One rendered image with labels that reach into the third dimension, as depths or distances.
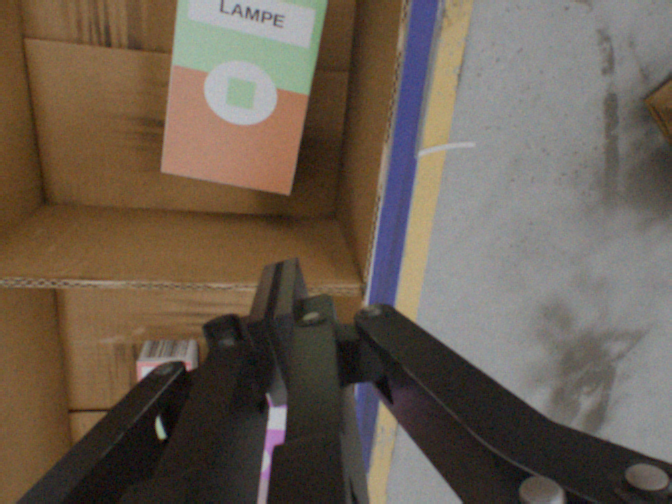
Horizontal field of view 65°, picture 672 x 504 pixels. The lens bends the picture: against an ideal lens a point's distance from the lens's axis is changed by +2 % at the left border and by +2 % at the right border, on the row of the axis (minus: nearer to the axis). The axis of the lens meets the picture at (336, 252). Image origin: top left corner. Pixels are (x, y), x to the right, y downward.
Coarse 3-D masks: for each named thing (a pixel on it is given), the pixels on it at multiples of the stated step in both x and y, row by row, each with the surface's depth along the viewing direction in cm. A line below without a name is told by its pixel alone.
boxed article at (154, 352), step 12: (144, 348) 55; (156, 348) 55; (168, 348) 56; (180, 348) 56; (192, 348) 56; (144, 360) 53; (156, 360) 54; (168, 360) 54; (192, 360) 54; (144, 372) 54
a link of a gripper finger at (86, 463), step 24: (144, 384) 14; (168, 384) 14; (120, 408) 13; (144, 408) 13; (96, 432) 12; (120, 432) 12; (144, 432) 13; (72, 456) 12; (96, 456) 11; (120, 456) 12; (144, 456) 12; (48, 480) 11; (72, 480) 11; (96, 480) 11; (120, 480) 12; (144, 480) 12
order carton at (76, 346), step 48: (0, 288) 42; (48, 288) 52; (96, 288) 54; (144, 288) 38; (192, 288) 38; (240, 288) 39; (0, 336) 43; (48, 336) 53; (96, 336) 56; (144, 336) 57; (192, 336) 57; (0, 384) 43; (48, 384) 53; (96, 384) 59; (0, 432) 44; (48, 432) 54; (0, 480) 44
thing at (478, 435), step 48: (384, 336) 13; (432, 336) 12; (384, 384) 15; (432, 384) 10; (480, 384) 10; (432, 432) 11; (480, 432) 9; (528, 432) 8; (576, 432) 8; (480, 480) 9; (576, 480) 7; (624, 480) 7
